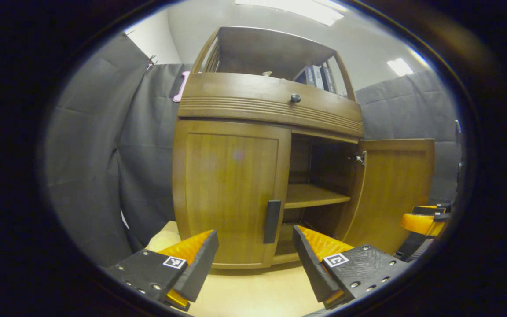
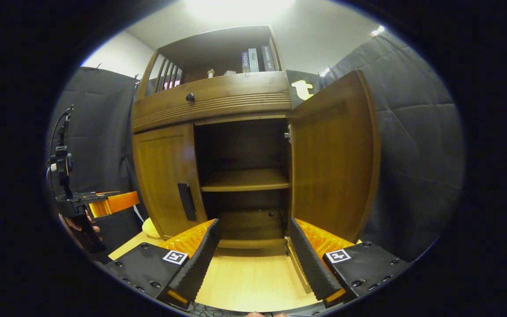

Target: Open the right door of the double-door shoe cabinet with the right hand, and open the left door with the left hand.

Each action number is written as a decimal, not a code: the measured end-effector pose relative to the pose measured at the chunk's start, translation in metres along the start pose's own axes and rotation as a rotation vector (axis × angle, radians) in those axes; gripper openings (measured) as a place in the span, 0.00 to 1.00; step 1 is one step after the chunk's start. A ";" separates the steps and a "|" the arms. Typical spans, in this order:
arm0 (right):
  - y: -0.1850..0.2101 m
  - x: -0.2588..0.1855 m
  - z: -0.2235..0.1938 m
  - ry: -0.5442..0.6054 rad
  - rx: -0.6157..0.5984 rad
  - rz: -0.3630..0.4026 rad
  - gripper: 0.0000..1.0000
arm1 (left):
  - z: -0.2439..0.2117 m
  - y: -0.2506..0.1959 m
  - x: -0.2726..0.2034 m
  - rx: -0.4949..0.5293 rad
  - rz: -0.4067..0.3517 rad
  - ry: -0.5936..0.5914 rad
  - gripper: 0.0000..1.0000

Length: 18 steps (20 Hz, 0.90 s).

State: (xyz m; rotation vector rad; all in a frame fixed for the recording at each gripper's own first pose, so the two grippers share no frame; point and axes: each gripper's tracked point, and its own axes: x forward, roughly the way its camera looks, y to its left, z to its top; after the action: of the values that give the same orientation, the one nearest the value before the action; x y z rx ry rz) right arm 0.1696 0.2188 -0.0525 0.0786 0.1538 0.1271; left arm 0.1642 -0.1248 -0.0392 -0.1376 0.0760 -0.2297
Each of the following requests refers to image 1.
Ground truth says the blue book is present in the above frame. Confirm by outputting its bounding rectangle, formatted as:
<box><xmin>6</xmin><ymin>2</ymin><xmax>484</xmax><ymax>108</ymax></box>
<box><xmin>295</xmin><ymin>66</ymin><xmax>316</xmax><ymax>87</ymax></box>

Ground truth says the black door handle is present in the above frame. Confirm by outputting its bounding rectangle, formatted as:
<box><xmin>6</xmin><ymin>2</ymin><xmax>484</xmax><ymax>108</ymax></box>
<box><xmin>263</xmin><ymin>200</ymin><xmax>282</xmax><ymax>244</ymax></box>

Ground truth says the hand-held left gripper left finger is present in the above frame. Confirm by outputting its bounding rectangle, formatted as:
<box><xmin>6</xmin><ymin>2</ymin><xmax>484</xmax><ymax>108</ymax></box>
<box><xmin>103</xmin><ymin>229</ymin><xmax>219</xmax><ymax>312</ymax></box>

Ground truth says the wooden double-door shoe cabinet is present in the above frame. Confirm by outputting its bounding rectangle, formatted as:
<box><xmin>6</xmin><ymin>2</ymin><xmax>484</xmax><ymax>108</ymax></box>
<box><xmin>172</xmin><ymin>26</ymin><xmax>436</xmax><ymax>270</ymax></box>

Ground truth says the small ceiling light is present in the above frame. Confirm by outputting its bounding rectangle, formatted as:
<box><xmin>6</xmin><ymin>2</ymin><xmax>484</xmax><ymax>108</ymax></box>
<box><xmin>386</xmin><ymin>58</ymin><xmax>414</xmax><ymax>76</ymax></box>

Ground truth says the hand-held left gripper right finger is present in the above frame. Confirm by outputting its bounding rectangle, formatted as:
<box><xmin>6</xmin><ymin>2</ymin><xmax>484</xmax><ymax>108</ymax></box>
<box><xmin>292</xmin><ymin>225</ymin><xmax>409</xmax><ymax>310</ymax></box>

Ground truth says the light grey book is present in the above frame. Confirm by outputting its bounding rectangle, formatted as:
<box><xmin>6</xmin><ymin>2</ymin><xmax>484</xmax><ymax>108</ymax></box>
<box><xmin>311</xmin><ymin>65</ymin><xmax>325</xmax><ymax>91</ymax></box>

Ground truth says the black backdrop cloth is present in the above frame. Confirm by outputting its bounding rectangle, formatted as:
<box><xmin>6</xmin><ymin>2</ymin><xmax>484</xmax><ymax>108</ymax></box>
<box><xmin>44</xmin><ymin>33</ymin><xmax>461</xmax><ymax>267</ymax></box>

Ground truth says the large ceiling light panel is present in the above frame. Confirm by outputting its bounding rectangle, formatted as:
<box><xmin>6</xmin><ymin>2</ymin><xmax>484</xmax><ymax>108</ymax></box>
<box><xmin>236</xmin><ymin>0</ymin><xmax>345</xmax><ymax>26</ymax></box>

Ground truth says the wooden inner shelf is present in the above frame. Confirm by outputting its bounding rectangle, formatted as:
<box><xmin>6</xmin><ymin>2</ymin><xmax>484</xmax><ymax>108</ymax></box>
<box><xmin>284</xmin><ymin>184</ymin><xmax>351</xmax><ymax>209</ymax></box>

